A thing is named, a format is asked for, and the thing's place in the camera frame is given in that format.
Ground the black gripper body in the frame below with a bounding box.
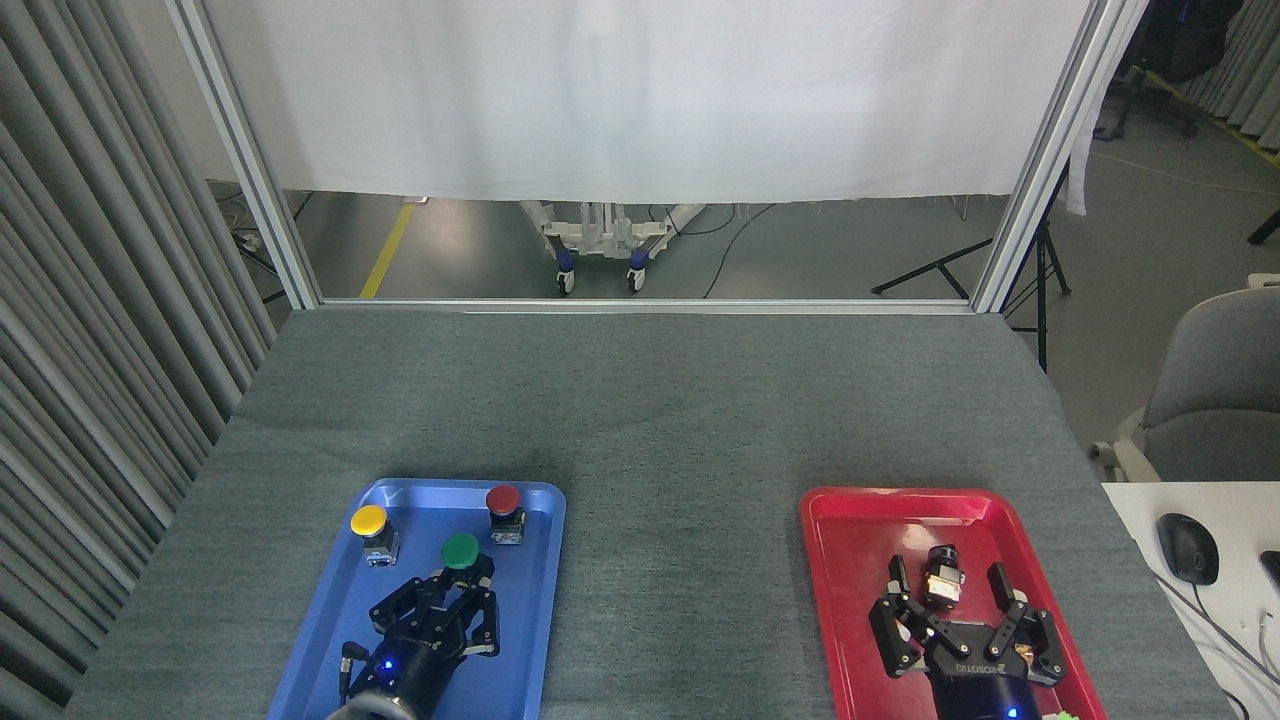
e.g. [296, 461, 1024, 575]
[925, 620, 1047, 720]
[345, 612, 471, 717]

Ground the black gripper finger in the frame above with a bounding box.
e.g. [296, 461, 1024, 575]
[984, 562, 1069, 688]
[868, 555, 949, 681]
[440, 555, 501, 661]
[369, 568, 459, 641]

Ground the green push button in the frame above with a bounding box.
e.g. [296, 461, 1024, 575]
[441, 532, 482, 578]

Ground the yellow push button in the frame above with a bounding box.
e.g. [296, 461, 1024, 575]
[350, 504, 401, 569]

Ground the red push button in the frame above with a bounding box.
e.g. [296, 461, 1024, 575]
[485, 485, 527, 546]

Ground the blue plastic tray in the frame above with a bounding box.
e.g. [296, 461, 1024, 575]
[268, 478, 567, 720]

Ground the red plastic tray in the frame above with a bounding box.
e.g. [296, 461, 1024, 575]
[800, 487, 1106, 720]

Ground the black computer mouse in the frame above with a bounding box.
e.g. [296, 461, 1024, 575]
[1156, 513, 1221, 587]

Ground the white desk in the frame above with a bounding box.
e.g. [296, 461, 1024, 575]
[1100, 482, 1280, 720]

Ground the grey office chair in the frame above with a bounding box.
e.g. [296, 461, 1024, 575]
[1090, 287, 1280, 484]

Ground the black tripod stand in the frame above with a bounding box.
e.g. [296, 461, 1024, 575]
[870, 165, 1073, 373]

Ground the silver aluminium crossbar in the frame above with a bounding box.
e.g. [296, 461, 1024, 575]
[318, 298, 977, 317]

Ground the white stand on wheels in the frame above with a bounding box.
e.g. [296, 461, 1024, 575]
[518, 200, 707, 296]

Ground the grey pleated curtain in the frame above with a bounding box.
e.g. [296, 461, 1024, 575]
[0, 0, 279, 720]

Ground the white hanging cloth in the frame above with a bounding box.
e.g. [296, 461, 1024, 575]
[205, 0, 1117, 217]

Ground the black office chair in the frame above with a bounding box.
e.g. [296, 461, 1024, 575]
[1095, 0, 1246, 141]

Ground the black knob switch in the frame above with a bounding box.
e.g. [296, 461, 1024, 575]
[920, 545, 968, 611]

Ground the black gripper cable plug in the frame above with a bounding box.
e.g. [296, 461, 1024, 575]
[338, 642, 369, 707]

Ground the black mouse cable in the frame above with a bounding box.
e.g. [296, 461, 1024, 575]
[1165, 580, 1280, 693]

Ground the black floor cable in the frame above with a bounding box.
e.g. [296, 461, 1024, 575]
[702, 203, 779, 299]

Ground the silver aluminium post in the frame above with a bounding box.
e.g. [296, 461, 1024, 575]
[165, 0, 321, 311]
[970, 0, 1151, 314]

